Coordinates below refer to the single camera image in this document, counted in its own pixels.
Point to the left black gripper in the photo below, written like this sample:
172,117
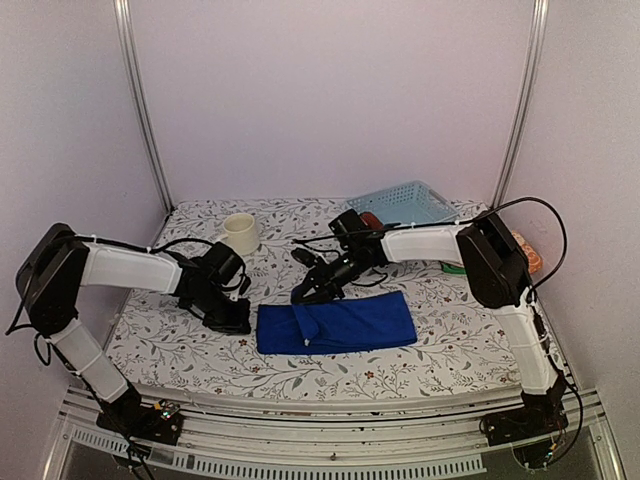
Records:
238,325

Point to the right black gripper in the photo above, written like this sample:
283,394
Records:
325,283

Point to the blue towel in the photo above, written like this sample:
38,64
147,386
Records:
344,326

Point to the brown towel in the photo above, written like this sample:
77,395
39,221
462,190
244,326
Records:
371,221

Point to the orange patterned towel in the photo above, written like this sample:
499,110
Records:
535,261

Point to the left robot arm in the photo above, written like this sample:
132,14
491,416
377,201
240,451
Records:
63,263

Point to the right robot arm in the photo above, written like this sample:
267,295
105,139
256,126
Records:
496,268

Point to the cream ceramic mug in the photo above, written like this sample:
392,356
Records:
240,233

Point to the light blue plastic basket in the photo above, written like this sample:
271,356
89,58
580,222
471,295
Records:
411,202

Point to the green towel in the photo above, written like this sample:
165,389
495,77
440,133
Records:
453,269

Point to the floral table mat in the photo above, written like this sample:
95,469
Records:
460,346

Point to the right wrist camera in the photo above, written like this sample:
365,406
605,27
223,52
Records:
307,258

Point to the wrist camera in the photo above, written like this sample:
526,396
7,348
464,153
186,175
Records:
226,269
307,258

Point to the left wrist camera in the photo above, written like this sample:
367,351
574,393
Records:
226,269

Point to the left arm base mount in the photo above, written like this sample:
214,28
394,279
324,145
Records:
127,415

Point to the front aluminium rail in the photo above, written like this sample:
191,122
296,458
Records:
430,438

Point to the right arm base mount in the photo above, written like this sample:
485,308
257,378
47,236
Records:
539,415

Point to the left aluminium frame post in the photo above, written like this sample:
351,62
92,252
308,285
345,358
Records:
124,24

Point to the aluminium frame post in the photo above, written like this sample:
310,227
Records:
533,57
124,24

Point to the right aluminium frame post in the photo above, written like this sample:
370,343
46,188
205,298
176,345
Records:
533,57

